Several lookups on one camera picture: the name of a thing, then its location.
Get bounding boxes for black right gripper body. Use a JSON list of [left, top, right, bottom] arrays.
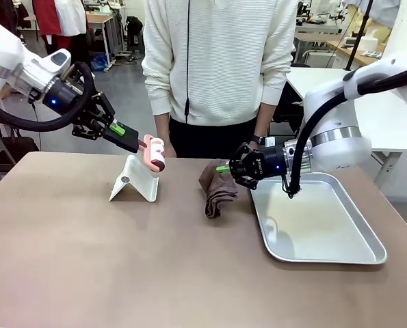
[[250, 145, 289, 182]]

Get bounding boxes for white side table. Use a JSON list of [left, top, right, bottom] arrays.
[[287, 66, 407, 153]]

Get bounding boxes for wooden workbench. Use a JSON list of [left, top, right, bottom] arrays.
[[293, 30, 389, 68]]

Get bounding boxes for person's right hand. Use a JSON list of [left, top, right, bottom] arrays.
[[160, 135, 177, 159]]

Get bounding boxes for silver metal tray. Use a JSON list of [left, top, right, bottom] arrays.
[[249, 172, 388, 266]]

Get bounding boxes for black backpack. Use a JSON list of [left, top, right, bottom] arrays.
[[125, 15, 144, 45]]

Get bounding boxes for black pole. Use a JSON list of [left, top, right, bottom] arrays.
[[346, 0, 375, 71]]

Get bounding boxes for brown towel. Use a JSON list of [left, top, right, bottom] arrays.
[[198, 159, 240, 219]]

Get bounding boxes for pale yellow garment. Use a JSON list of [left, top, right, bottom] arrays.
[[346, 6, 394, 45]]

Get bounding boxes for white folded stand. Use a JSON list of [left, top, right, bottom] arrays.
[[109, 154, 160, 203]]

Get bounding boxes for person's right forearm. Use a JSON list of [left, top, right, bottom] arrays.
[[154, 112, 172, 138]]

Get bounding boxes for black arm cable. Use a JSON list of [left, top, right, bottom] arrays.
[[281, 64, 407, 200], [0, 62, 96, 133]]

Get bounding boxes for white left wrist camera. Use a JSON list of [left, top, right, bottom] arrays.
[[35, 48, 73, 78]]

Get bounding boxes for wooden desk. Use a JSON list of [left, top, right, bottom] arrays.
[[85, 13, 117, 66]]

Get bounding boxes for bystander in red shirt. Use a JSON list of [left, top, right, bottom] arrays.
[[31, 0, 88, 55]]

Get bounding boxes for person's left forearm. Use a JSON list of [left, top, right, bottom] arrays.
[[254, 102, 276, 137]]

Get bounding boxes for blue plastic bag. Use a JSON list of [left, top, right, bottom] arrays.
[[90, 54, 108, 72]]

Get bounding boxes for pink lint roller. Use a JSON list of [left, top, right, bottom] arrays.
[[140, 134, 168, 174]]

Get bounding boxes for person in white sweater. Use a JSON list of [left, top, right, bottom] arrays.
[[142, 0, 298, 160]]

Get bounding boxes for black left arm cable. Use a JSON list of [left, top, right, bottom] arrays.
[[0, 62, 96, 133]]

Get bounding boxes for black bag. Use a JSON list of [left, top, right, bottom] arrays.
[[0, 121, 42, 165]]

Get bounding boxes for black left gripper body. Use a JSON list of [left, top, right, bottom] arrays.
[[44, 80, 99, 126]]

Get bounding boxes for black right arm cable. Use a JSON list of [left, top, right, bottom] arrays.
[[281, 64, 407, 200]]

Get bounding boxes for black earphone cable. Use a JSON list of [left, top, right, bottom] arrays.
[[184, 0, 192, 124]]

